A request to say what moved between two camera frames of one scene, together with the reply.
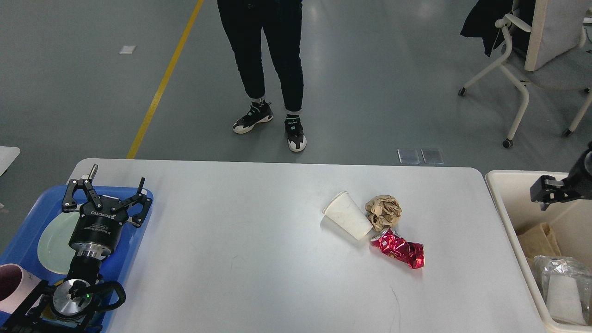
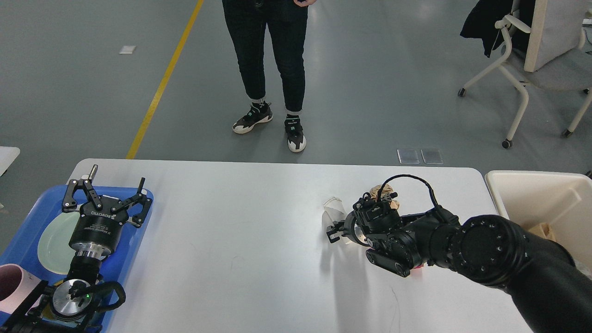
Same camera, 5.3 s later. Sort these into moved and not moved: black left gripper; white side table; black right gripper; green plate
Moved: black right gripper
Not moved: black left gripper; white side table; green plate
